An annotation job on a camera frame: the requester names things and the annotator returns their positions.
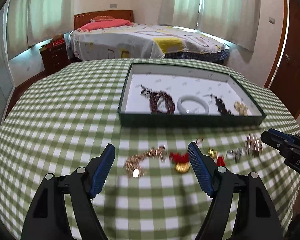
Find rose gold chain bracelet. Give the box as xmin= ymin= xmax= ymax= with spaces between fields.
xmin=124 ymin=145 xmax=168 ymax=178

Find wall light switch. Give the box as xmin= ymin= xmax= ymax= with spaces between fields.
xmin=269 ymin=17 xmax=275 ymax=24

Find red knot gold charm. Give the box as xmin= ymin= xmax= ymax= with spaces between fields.
xmin=169 ymin=152 xmax=190 ymax=173

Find gold ingot red tassel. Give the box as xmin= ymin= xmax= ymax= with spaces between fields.
xmin=207 ymin=148 xmax=226 ymax=166

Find brown wooden door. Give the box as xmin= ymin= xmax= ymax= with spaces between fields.
xmin=264 ymin=0 xmax=300 ymax=118

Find pink pillow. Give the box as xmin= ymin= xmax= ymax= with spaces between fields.
xmin=77 ymin=18 xmax=134 ymax=32

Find right white curtain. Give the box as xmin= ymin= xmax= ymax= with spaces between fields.
xmin=158 ymin=0 xmax=261 ymax=51

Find pale jade bangle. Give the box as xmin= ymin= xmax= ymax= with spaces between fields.
xmin=177 ymin=95 xmax=209 ymax=115

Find dark stone pendant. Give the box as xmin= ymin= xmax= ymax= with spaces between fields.
xmin=204 ymin=94 xmax=233 ymax=116

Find pink pearl cluster bracelet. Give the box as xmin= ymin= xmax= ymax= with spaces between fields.
xmin=244 ymin=133 xmax=264 ymax=158

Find silver pearl brooch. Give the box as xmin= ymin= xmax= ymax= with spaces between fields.
xmin=226 ymin=148 xmax=243 ymax=163

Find red patterned cushion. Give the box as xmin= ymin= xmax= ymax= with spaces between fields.
xmin=90 ymin=15 xmax=114 ymax=22

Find dark red bead bracelet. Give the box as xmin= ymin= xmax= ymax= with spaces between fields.
xmin=140 ymin=84 xmax=176 ymax=115

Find cream pearl necklace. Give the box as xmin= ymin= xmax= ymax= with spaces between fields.
xmin=233 ymin=100 xmax=249 ymax=117

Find wooden headboard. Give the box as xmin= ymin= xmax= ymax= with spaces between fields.
xmin=74 ymin=10 xmax=134 ymax=29

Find dark wooden nightstand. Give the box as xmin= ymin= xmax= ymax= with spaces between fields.
xmin=40 ymin=43 xmax=70 ymax=75

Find left white curtain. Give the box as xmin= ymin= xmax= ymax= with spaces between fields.
xmin=7 ymin=0 xmax=74 ymax=59

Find red boxes on nightstand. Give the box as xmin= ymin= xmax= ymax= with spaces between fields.
xmin=39 ymin=34 xmax=65 ymax=52

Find green checkered tablecloth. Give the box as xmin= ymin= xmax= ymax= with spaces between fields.
xmin=0 ymin=60 xmax=300 ymax=239

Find green jewelry tray box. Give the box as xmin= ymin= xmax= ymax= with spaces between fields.
xmin=118 ymin=63 xmax=266 ymax=128

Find bed with patterned sheet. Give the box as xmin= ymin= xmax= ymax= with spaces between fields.
xmin=66 ymin=23 xmax=230 ymax=63

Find white curtain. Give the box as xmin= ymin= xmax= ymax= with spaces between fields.
xmin=158 ymin=0 xmax=261 ymax=51
xmin=7 ymin=0 xmax=74 ymax=59

